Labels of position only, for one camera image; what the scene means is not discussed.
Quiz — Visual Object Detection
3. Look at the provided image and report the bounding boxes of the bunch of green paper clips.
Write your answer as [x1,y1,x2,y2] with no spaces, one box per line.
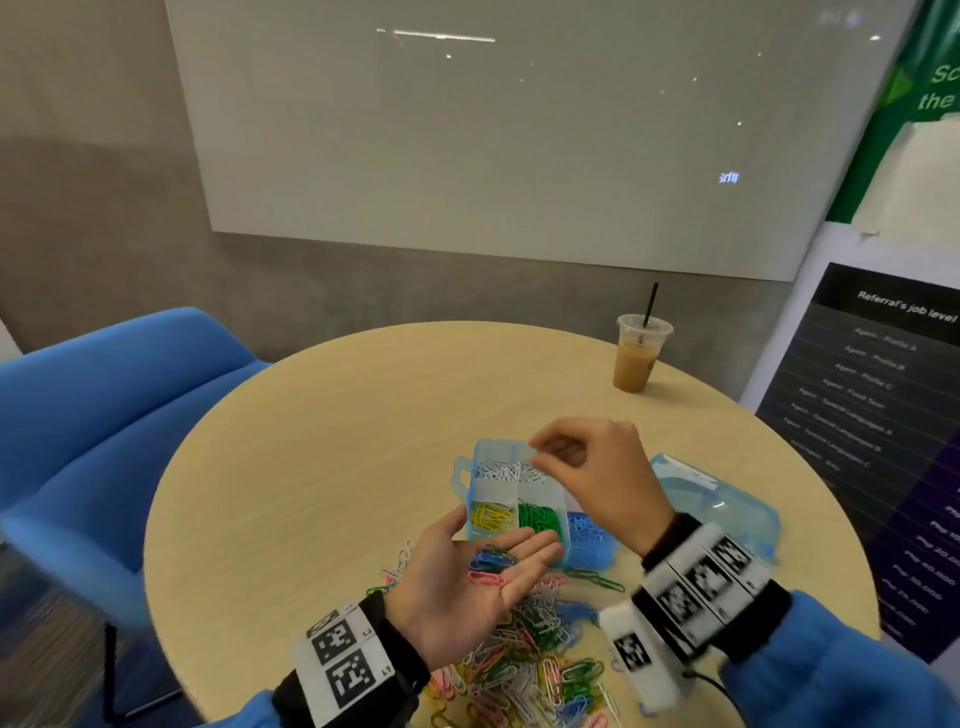
[519,502,564,543]

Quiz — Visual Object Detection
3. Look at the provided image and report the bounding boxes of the round wooden table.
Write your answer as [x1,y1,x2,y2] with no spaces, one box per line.
[142,321,882,728]

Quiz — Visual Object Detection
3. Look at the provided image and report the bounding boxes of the left wrist marker band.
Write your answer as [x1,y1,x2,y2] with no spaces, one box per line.
[292,600,396,728]

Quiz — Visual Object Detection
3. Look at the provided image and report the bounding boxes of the wrist marker band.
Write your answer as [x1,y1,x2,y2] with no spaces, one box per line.
[642,520,774,662]
[292,600,396,728]

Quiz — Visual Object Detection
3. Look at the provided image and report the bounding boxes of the white wall board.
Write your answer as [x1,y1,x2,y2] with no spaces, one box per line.
[165,0,924,282]

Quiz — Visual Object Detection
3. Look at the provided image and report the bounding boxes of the black camera cable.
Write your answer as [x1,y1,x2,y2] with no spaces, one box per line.
[682,667,737,707]

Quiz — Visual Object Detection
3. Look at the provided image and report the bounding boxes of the pile of coloured paper clips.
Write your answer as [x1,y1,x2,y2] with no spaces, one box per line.
[367,540,632,728]

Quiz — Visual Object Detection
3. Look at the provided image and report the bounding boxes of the iced coffee plastic cup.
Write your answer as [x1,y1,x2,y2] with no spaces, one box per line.
[612,313,675,395]

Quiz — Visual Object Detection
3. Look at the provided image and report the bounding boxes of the standing poster banner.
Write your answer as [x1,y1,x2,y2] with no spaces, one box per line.
[742,0,960,662]

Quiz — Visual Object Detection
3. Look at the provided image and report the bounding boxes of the bunch of yellow paper clips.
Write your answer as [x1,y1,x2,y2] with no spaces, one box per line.
[471,502,516,536]

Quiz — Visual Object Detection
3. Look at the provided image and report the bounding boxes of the right wrist marker band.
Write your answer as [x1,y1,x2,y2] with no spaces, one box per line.
[642,520,774,662]

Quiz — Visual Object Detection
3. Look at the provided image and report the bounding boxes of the few assorted paper clips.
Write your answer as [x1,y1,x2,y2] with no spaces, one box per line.
[468,547,521,587]

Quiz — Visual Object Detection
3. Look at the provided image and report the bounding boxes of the person's left forearm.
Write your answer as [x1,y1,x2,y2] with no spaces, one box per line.
[202,592,437,728]

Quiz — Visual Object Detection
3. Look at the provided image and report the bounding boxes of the blue compartment organizer box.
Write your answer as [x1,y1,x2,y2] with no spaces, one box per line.
[453,438,617,572]

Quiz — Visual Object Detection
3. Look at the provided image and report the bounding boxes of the person's right hand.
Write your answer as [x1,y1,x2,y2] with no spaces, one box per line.
[529,417,677,560]

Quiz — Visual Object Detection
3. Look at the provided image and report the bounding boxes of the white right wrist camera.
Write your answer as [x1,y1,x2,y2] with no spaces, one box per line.
[597,600,692,714]

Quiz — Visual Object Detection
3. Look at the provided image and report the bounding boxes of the blue upholstered chair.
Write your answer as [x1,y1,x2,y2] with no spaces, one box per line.
[0,307,272,722]

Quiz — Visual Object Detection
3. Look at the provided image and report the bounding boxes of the person's left hand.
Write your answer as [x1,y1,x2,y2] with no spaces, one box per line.
[385,504,564,672]

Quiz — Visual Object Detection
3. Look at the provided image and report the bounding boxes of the blue transparent box lid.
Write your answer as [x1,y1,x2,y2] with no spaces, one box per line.
[648,453,782,564]

